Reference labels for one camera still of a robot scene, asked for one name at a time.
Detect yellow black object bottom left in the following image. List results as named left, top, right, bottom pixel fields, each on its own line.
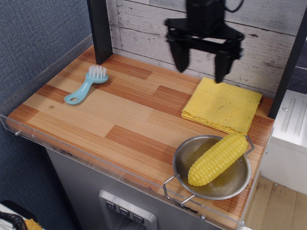
left=0, top=211, right=43, bottom=230

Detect yellow cloth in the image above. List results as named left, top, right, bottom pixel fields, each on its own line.
left=181, top=78, right=262, bottom=135

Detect black left vertical post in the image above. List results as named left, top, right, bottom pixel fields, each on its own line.
left=87, top=0, right=113, bottom=65

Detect black right vertical post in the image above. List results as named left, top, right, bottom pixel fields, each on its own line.
left=268, top=9, right=307, bottom=119

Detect white toy sink unit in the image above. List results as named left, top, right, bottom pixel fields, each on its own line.
left=260, top=90, right=307, bottom=194

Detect yellow plastic corn cob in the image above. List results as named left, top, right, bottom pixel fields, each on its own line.
left=188, top=133, right=248, bottom=187

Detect clear acrylic edge guard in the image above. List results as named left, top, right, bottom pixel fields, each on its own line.
left=0, top=34, right=274, bottom=230

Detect small metal pot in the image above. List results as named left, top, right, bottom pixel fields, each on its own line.
left=167, top=134, right=254, bottom=205

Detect light blue dish brush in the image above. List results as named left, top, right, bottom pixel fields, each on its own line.
left=64, top=65, right=108, bottom=105

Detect black vertical post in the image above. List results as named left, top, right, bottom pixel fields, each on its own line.
left=268, top=9, right=307, bottom=119
left=87, top=0, right=113, bottom=65

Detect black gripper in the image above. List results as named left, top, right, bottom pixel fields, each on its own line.
left=165, top=0, right=244, bottom=83

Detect grey toy fridge cabinet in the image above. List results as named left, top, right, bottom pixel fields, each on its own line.
left=47, top=149, right=239, bottom=230

